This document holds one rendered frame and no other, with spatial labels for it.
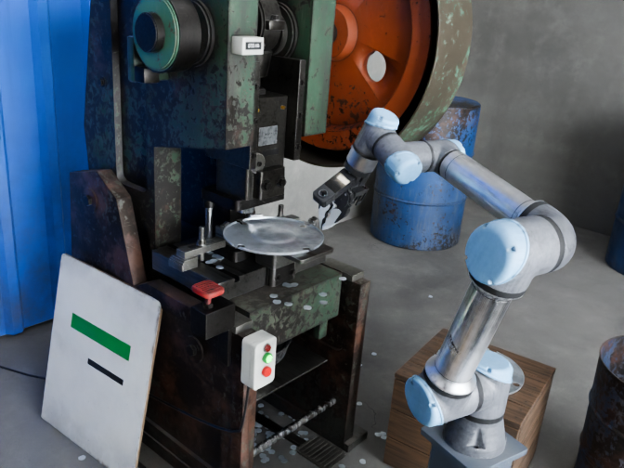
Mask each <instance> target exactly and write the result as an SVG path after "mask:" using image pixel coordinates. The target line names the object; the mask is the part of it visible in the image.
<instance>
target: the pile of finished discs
mask: <svg viewBox="0 0 624 468"><path fill-rule="evenodd" d="M497 354H499V355H501V356H502V357H504V358H506V359H507V360H508V361H509V362H510V363H511V365H512V367H513V377H512V379H513V381H512V383H511V386H510V391H509V395H511V394H513V393H515V392H517V391H518V390H519V389H521V387H520V386H523V384H524V381H525V375H524V373H523V371H522V370H521V368H520V367H519V366H518V365H517V364H516V363H515V362H514V361H513V360H511V359H510V358H508V357H506V356H504V355H503V354H501V353H499V352H497ZM514 383H516V384H520V386H514V385H513V384H514Z"/></svg>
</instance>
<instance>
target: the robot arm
mask: <svg viewBox="0 0 624 468"><path fill-rule="evenodd" d="M398 125H399V120H398V118H397V117H396V116H395V114H394V113H393V112H391V111H389V110H386V109H383V108H375V109H373V110H372V111H371V112H370V114H369V116H368V118H367V119H366V120H365V121H364V124H363V126H362V128H361V130H360V132H359V133H358V135H357V138H356V140H355V142H354V144H353V145H351V150H350V151H349V153H348V155H347V157H346V160H345V162H344V167H345V168H343V169H342V170H341V171H339V172H338V173H337V174H335V175H334V176H333V177H331V178H330V179H329V180H327V181H326V182H325V183H324V184H322V185H321V186H320V187H318V188H317V189H316V190H314V191H313V200H314V201H315V202H317V203H318V220H319V227H320V228H321V229H322V230H324V229H328V228H331V227H332V226H334V225H335V224H337V223H338V222H339V221H340V220H342V219H343V218H345V217H346V216H347V215H348V214H349V212H350V207H351V206H352V205H351V204H353V203H355V201H356V200H357V202H356V204H355V205H359V204H361V202H362V200H363V199H364V197H365V195H366V193H367V192H368V190H369V189H368V188H367V187H366V186H365V183H366V181H367V180H368V178H369V176H370V174H371V172H372V171H373V170H374V168H375V166H376V164H377V163H378V162H379V163H380V164H381V166H382V167H383V168H384V170H385V172H386V173H387V174H388V175H389V176H391V177H392V178H393V179H394V180H395V181H396V182H397V183H398V184H408V183H409V182H410V181H413V180H415V179H416V178H417V177H418V176H419V174H420V173H426V172H435V173H437V174H438V175H439V176H441V177H443V178H444V179H445V180H447V181H448V182H449V183H450V184H451V185H452V186H454V187H455V188H456V189H458V190H459V191H461V192H462V193H463V194H465V195H466V196H467V197H469V198H470V199H471V200H473V201H474V202H476V203H477V204H478V205H480V206H481V207H482V208H484V209H485V210H487V211H488V212H489V213H491V214H492V215H494V216H495V217H496V218H498V219H497V220H494V221H491V222H488V223H486V224H483V225H481V226H480V227H478V228H477V229H476V230H475V231H474V232H473V233H472V234H471V236H470V237H469V239H468V241H467V244H466V248H465V255H467V259H466V260H465V262H466V265H467V268H468V274H469V277H470V279H471V283H470V285H469V288H468V290H467V292H466V294H465V295H464V297H463V300H462V302H461V305H460V307H459V310H458V312H457V314H456V316H455V318H454V320H453V322H452V324H451V326H450V328H449V330H448V334H447V336H446V338H445V340H444V342H443V344H442V346H441V348H440V350H439V352H438V354H437V355H433V356H431V357H430V358H429V359H428V360H427V361H426V364H425V366H424V368H423V370H422V373H421V374H419V375H413V376H412V377H410V378H408V380H407V381H406V384H405V396H406V399H407V403H408V405H409V409H410V411H411V413H412V414H413V416H414V417H415V418H416V420H417V421H418V422H419V423H421V424H423V425H425V426H428V427H433V426H436V425H442V424H444V428H443V437H444V439H445V440H446V442H447V443H448V445H449V446H450V447H452V448H453V449H454V450H456V451H458V452H459V453H460V454H463V455H465V456H468V457H471V458H476V459H492V458H495V457H498V456H499V455H501V454H502V452H503V451H504V449H505V445H506V438H507V437H506V433H505V429H504V420H503V417H504V412H505V408H506V404H507V399H508V395H509V391H510V386H511V383H512V381H513V379H512V377H513V367H512V365H511V363H510V362H509V361H508V360H507V359H506V358H504V357H502V356H501V355H499V354H497V353H494V352H492V351H488V350H487V348H488V345H489V343H490V341H491V339H492V337H493V336H494V334H495V332H496V330H497V329H498V327H499V325H500V323H501V320H502V318H503V316H504V314H505V312H506V311H507V309H508V307H509V305H510V303H511V302H512V300H515V299H519V298H521V297H522V296H523V295H524V294H525V292H526V290H527V288H528V286H529V284H530V282H531V281H532V279H533V278H534V277H535V276H538V275H541V274H546V273H551V272H554V271H556V270H558V269H560V268H562V267H564V266H565V265H566V264H567V263H568V262H569V261H570V259H571V258H572V256H573V254H574V252H575V249H576V243H577V239H576V234H575V230H574V229H573V227H572V225H571V224H570V222H569V221H568V219H567V218H566V217H565V216H564V215H563V214H561V213H560V212H559V211H558V210H556V209H555V208H554V207H552V206H551V205H550V204H549V203H547V202H546V201H534V200H532V199H531V198H529V197H528V196H527V195H526V194H524V193H523V192H521V191H520V190H518V189H517V188H515V187H513V186H512V185H510V184H509V183H507V182H506V181H504V180H503V179H501V178H500V177H498V176H497V175H495V174H493V173H492V172H490V171H489V170H488V169H487V168H486V167H484V166H483V165H481V164H480V163H478V162H476V161H475V160H473V159H472V158H470V157H469V156H467V155H466V154H465V149H464V147H463V146H462V143H461V142H460V141H458V140H455V139H439V140H429V141H412V142H404V141H403V140H402V139H401V137H400V136H399V135H398V134H397V132H396V130H397V127H398ZM363 188H365V189H363ZM362 194H364V195H363V197H362V199H361V201H360V198H361V196H362ZM333 203H335V204H336V205H337V207H335V204H333ZM329 213H331V215H330V217H328V218H327V219H326V217H327V216H328V214H329ZM325 221H326V222H325Z"/></svg>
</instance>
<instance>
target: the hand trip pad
mask: <svg viewBox="0 0 624 468"><path fill-rule="evenodd" d="M192 291H193V292H194V293H196V294H198V295H199V296H201V297H203V298H204V303H205V304H207V305H209V304H211V299H212V298H215V297H217V296H219V295H222V294H223V293H224V287H222V286H221V285H219V284H217V283H215V282H213V281H210V280H204V281H201V282H198V283H196V284H193V285H192Z"/></svg>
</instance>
